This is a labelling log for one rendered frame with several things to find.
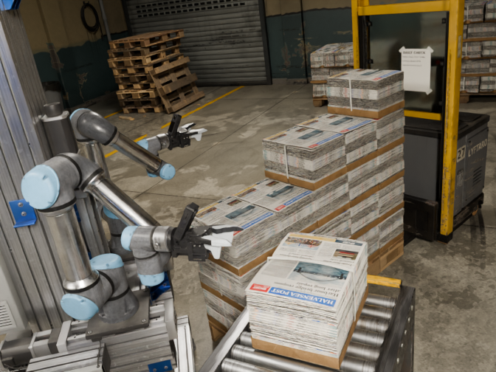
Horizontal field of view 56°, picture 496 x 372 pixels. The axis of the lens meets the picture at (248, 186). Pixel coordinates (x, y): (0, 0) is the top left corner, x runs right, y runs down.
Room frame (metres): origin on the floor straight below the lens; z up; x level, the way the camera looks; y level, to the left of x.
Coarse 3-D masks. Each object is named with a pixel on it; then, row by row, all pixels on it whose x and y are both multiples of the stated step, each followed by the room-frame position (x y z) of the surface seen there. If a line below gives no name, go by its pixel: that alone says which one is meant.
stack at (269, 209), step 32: (256, 192) 2.34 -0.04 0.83; (288, 192) 2.28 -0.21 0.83; (320, 192) 2.28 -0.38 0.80; (352, 192) 2.45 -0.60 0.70; (192, 224) 2.15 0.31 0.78; (256, 224) 1.97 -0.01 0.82; (288, 224) 2.11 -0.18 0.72; (352, 224) 2.44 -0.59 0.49; (224, 256) 1.95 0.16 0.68; (256, 256) 1.96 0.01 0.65; (224, 288) 2.00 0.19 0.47; (224, 320) 2.05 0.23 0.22
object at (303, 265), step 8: (272, 256) 1.34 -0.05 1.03; (280, 256) 1.33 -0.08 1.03; (288, 256) 1.33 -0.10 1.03; (280, 264) 1.29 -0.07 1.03; (288, 264) 1.28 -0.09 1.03; (296, 264) 1.28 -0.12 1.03; (304, 264) 1.27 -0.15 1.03; (312, 264) 1.26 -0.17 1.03; (320, 264) 1.25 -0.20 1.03; (336, 264) 1.24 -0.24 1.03; (344, 264) 1.23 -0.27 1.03; (328, 272) 1.20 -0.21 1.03; (336, 272) 1.20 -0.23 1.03; (344, 272) 1.19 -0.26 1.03; (352, 272) 1.19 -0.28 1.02; (352, 280) 1.19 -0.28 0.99; (352, 288) 1.18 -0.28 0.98; (352, 296) 1.19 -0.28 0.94; (352, 304) 1.20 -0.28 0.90; (352, 312) 1.20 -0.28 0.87; (352, 320) 1.18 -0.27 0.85
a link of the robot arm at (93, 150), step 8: (80, 112) 2.02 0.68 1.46; (72, 120) 2.03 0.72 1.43; (80, 136) 2.00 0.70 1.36; (88, 144) 2.01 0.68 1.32; (96, 144) 2.03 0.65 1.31; (88, 152) 2.02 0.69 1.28; (96, 152) 2.02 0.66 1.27; (96, 160) 2.02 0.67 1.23; (104, 160) 2.05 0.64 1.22; (104, 168) 2.04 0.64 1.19; (96, 200) 2.01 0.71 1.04
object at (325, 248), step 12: (288, 240) 1.43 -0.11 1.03; (300, 240) 1.41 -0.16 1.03; (312, 240) 1.40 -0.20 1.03; (324, 240) 1.39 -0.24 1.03; (336, 240) 1.38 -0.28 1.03; (348, 240) 1.38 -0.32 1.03; (276, 252) 1.36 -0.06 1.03; (288, 252) 1.35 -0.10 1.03; (300, 252) 1.34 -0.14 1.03; (312, 252) 1.33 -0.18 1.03; (324, 252) 1.32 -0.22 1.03; (336, 252) 1.31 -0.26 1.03; (348, 252) 1.30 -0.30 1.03; (360, 252) 1.29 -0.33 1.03; (360, 264) 1.27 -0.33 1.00; (360, 276) 1.27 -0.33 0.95; (360, 288) 1.28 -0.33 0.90; (360, 300) 1.27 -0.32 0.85
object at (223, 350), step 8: (248, 312) 1.36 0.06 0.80; (240, 320) 1.32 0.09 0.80; (248, 320) 1.31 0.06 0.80; (232, 328) 1.28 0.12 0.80; (240, 328) 1.28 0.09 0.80; (224, 336) 1.25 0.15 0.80; (232, 336) 1.25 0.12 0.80; (240, 336) 1.25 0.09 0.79; (224, 344) 1.21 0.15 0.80; (232, 344) 1.21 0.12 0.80; (240, 344) 1.24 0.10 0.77; (216, 352) 1.18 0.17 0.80; (224, 352) 1.17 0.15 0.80; (208, 360) 1.15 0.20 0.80; (216, 360) 1.14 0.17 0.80; (208, 368) 1.11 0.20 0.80; (216, 368) 1.11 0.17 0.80
